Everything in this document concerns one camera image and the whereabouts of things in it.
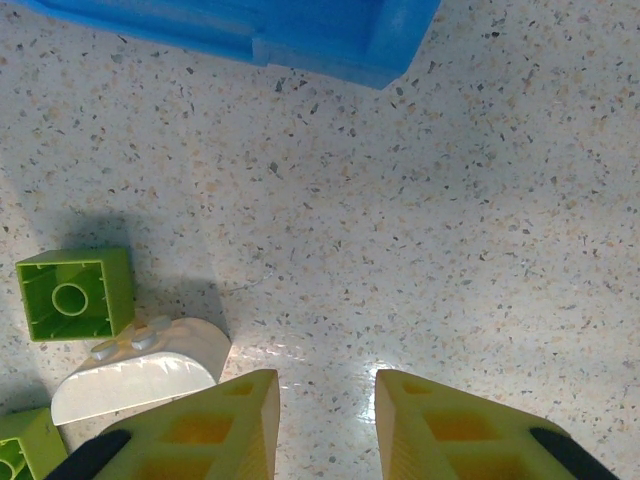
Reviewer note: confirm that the white curved lego brick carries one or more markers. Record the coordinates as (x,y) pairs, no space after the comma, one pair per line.
(150,370)

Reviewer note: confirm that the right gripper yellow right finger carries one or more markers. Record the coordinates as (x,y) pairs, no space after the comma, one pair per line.
(450,435)

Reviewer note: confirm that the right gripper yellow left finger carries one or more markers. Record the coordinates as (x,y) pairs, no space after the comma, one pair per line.
(210,430)

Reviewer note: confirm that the green long lego brick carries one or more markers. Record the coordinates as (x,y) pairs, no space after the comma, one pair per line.
(30,430)

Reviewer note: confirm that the blue three-compartment plastic bin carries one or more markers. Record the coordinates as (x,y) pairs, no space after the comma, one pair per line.
(325,30)

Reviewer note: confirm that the green square lego brick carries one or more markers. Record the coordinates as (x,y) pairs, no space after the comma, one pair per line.
(115,280)

